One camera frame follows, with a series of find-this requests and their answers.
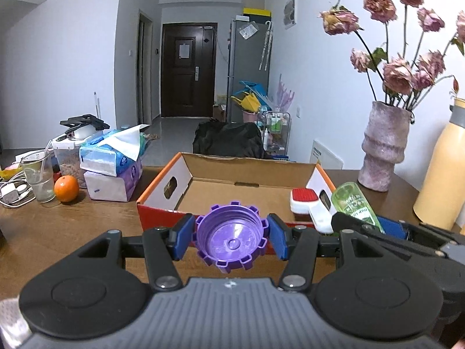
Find blue tissue pack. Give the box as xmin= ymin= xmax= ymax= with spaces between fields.
xmin=79 ymin=124 xmax=151 ymax=177

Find dark brown entrance door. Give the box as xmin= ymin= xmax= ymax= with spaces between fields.
xmin=161 ymin=22 xmax=219 ymax=118

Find white round device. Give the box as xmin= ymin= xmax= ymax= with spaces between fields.
xmin=74 ymin=125 xmax=98 ymax=140

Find purple tissue pack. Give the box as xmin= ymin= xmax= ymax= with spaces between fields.
xmin=84 ymin=165 xmax=144 ymax=203

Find bunch of dried pink roses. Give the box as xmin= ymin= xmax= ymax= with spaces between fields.
xmin=319 ymin=0 xmax=465 ymax=112

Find red cardboard box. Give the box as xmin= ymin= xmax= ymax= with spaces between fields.
xmin=137 ymin=152 xmax=337 ymax=259

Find trolley cart with bottles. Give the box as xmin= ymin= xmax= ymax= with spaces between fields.
xmin=259 ymin=111 xmax=291 ymax=159

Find green clear bottle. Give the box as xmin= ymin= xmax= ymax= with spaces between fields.
xmin=330 ymin=182 xmax=386 ymax=234

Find yellow thermos jug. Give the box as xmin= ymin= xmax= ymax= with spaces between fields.
xmin=413 ymin=97 xmax=465 ymax=231

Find drinking glass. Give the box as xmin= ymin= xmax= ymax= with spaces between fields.
xmin=21 ymin=152 xmax=56 ymax=203

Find white flat box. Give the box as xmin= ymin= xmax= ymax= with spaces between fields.
xmin=310 ymin=138 xmax=344 ymax=171

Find white umbrella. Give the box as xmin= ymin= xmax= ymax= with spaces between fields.
xmin=259 ymin=21 xmax=273 ymax=72

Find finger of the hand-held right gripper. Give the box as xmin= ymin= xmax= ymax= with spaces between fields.
xmin=332 ymin=211 xmax=448 ymax=259
xmin=377 ymin=217 xmax=465 ymax=248

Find grey refrigerator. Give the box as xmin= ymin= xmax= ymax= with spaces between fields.
xmin=227 ymin=15 xmax=273 ymax=124

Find clear packet on refrigerator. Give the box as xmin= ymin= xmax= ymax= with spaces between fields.
xmin=239 ymin=23 xmax=260 ymax=40

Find yellow box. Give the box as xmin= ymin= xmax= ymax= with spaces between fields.
xmin=243 ymin=7 xmax=273 ymax=18

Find black folding stand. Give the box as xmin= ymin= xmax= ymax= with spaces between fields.
xmin=60 ymin=114 xmax=110 ymax=133

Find yellow bag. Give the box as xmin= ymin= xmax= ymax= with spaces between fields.
xmin=231 ymin=92 xmax=261 ymax=114

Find purple plastic cap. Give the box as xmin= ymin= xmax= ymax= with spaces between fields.
xmin=195 ymin=201 xmax=270 ymax=274

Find purple wall decoration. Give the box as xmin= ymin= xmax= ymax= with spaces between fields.
xmin=276 ymin=74 xmax=297 ymax=112

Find grey interior door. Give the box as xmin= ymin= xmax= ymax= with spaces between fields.
xmin=137 ymin=11 xmax=155 ymax=126

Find blue folded item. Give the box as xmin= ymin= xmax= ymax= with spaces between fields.
xmin=232 ymin=79 xmax=270 ymax=103

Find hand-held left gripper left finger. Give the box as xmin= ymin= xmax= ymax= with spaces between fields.
xmin=45 ymin=213 xmax=196 ymax=293

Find pink stone vase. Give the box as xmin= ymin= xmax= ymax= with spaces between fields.
xmin=358 ymin=101 xmax=415 ymax=193

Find black bag on chair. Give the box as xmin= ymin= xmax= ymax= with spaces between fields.
xmin=192 ymin=121 xmax=274 ymax=160

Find white charger with cables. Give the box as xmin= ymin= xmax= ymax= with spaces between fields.
xmin=0 ymin=179 xmax=36 ymax=209

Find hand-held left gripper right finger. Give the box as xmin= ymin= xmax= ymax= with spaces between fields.
xmin=267 ymin=213 xmax=419 ymax=293

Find red and white lint brush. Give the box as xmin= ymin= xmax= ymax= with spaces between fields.
xmin=290 ymin=187 xmax=337 ymax=234

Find clear food container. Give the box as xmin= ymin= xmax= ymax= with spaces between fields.
xmin=52 ymin=139 xmax=88 ymax=190

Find small white box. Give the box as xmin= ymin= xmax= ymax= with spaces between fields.
xmin=15 ymin=150 xmax=48 ymax=163

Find clear straw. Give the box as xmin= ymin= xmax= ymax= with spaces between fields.
xmin=40 ymin=140 xmax=52 ymax=180

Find orange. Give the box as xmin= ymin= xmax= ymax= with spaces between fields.
xmin=54 ymin=175 xmax=80 ymax=203

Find white wall panel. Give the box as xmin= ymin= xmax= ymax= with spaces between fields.
xmin=283 ymin=0 xmax=299 ymax=30

